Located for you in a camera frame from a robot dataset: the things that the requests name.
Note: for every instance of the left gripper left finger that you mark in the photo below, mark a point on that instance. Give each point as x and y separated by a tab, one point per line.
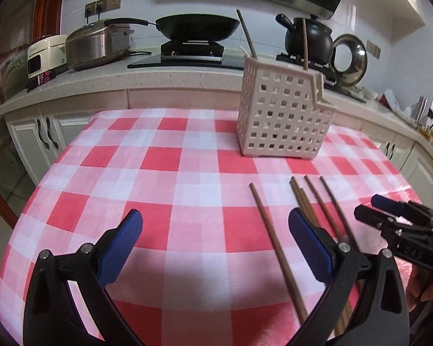
51	316

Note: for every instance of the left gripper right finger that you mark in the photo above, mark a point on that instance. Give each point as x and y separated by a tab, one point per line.
380	316

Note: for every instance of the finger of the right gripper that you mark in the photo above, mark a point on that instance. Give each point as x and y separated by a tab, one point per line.
411	211
386	224

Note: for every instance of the white ceramic spoon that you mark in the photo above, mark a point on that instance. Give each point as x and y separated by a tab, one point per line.
244	51

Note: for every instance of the person's right hand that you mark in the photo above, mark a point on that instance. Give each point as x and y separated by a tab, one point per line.
417	289

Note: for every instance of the white cabinet doors right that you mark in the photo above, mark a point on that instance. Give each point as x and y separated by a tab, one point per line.
412	158

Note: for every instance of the white cabinet doors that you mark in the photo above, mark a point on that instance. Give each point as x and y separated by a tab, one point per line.
41	132
412	158

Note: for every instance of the stainless steel cup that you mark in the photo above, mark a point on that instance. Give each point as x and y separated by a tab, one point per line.
421	112

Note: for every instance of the white perforated utensil basket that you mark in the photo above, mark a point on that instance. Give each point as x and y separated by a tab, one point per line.
282	110

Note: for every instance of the red white checkered tablecloth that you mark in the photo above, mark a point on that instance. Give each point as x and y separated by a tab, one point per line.
203	271

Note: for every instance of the stainless steel pot lid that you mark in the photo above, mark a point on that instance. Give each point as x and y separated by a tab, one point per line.
349	60

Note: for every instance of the black clay kettle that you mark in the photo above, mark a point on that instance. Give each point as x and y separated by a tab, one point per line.
310	31

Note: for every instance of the white cabinet doors left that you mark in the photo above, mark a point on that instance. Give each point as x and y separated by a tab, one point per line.
41	132

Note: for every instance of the black gas stove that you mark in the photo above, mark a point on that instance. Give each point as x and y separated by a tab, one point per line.
213	55

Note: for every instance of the black wok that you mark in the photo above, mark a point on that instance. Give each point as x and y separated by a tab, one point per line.
188	27

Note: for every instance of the white rice cooker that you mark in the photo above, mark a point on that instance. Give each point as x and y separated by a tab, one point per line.
47	54

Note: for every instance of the stainless steel electric cooker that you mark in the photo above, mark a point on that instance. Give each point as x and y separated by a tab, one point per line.
99	43

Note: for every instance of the wooden framed glass door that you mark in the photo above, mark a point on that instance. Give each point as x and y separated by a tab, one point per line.
22	22

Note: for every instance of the wall outlet right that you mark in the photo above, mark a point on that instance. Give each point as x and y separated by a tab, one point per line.
373	49

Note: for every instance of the wall power outlet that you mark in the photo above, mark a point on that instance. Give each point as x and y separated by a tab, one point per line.
101	6

